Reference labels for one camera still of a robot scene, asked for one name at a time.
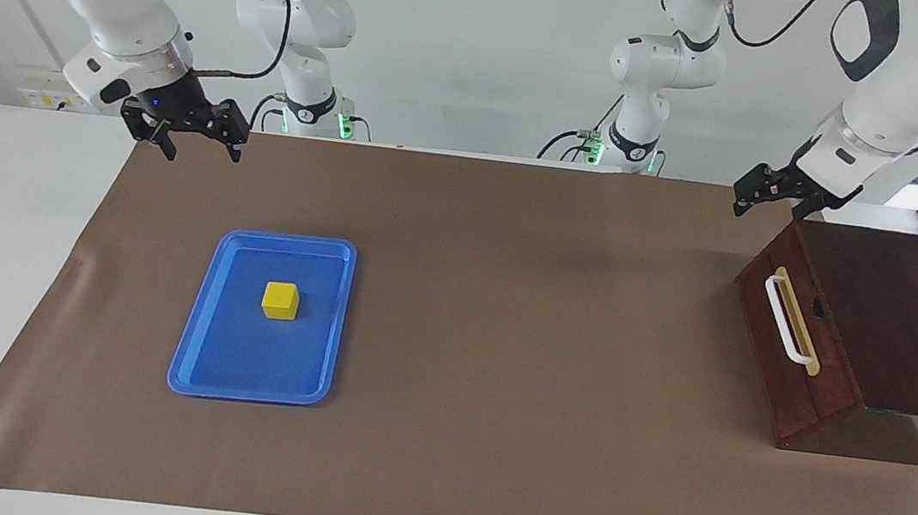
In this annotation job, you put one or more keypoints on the brown table mat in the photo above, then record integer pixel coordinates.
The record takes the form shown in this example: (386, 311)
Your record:
(496, 383)

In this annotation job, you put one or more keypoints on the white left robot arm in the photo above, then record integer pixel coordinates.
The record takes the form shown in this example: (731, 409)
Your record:
(901, 92)

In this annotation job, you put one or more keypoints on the yellow cube block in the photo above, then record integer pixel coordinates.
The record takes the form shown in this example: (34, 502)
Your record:
(280, 300)

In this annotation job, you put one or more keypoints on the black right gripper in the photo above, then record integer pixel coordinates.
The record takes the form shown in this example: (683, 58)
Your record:
(182, 112)

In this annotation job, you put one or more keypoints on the blue plastic tray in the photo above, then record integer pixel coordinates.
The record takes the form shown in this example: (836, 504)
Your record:
(240, 354)

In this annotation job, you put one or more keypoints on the white wall socket box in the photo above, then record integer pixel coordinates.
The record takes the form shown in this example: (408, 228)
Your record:
(45, 96)

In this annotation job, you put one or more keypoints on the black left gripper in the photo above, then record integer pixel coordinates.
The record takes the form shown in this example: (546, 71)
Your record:
(783, 184)

